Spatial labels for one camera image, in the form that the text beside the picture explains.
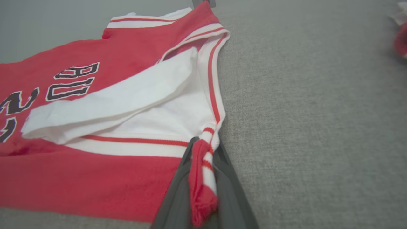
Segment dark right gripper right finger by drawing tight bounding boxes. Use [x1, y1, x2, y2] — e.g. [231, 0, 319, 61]
[211, 142, 260, 229]

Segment grey partition post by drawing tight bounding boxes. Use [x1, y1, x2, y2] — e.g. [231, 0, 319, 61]
[192, 0, 217, 9]

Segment red shorts with white stripes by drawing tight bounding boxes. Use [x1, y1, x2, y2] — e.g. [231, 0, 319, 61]
[389, 1, 407, 60]

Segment red jersey with white sleeves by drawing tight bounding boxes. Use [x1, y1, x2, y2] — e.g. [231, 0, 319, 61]
[0, 1, 231, 228]

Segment grey fabric sofa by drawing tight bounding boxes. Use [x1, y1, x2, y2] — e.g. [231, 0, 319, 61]
[0, 0, 407, 229]

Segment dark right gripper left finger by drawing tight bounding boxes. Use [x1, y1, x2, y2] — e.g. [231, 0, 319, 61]
[151, 136, 200, 229]

